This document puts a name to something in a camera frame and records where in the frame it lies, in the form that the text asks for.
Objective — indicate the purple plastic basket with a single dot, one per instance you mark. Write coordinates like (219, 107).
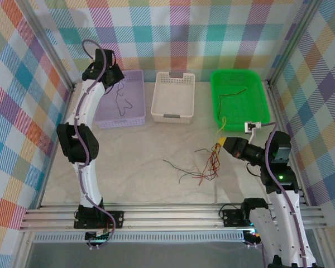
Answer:
(136, 92)

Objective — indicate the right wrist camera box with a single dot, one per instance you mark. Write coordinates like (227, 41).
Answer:
(251, 127)

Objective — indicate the aluminium side rail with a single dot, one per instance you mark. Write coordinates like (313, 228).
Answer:
(278, 111)
(47, 181)

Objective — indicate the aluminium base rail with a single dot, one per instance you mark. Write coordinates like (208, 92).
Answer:
(170, 216)

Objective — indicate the green plastic basket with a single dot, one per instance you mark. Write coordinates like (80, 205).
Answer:
(257, 111)

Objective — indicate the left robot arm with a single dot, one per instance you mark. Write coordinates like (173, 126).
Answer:
(86, 106)

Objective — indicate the small circuit board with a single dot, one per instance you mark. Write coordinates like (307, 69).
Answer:
(249, 236)
(99, 237)

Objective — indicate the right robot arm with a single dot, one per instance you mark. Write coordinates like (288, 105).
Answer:
(284, 223)

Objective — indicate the white plastic basket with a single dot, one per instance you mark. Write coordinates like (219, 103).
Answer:
(173, 95)

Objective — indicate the aluminium frame post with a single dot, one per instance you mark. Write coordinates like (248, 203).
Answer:
(293, 42)
(50, 47)

